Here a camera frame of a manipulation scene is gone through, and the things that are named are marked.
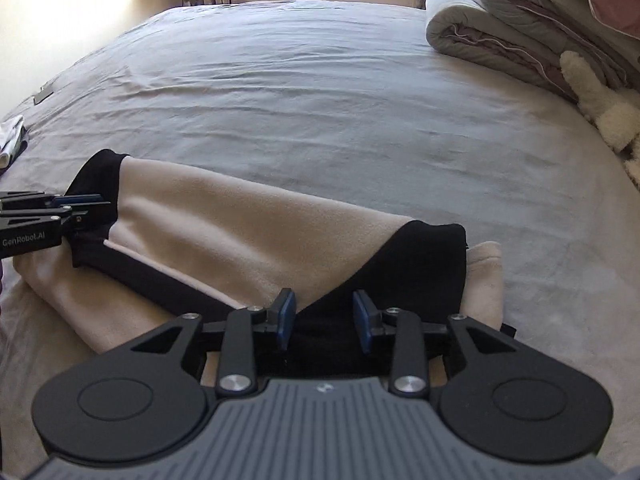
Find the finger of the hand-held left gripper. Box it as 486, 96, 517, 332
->
0, 202, 112, 231
0, 191, 101, 211

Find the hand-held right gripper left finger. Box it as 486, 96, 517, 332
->
129, 287, 298, 396

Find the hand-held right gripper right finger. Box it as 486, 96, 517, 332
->
352, 289, 518, 396

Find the black and beige raglan shirt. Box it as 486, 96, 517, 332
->
15, 149, 518, 376

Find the white cloth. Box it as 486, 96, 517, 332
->
0, 115, 26, 171

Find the bed with grey sheet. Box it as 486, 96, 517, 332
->
0, 0, 640, 480

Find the large grey folded quilt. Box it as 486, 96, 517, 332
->
425, 0, 616, 103

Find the white plush toy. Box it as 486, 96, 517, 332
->
559, 50, 640, 183

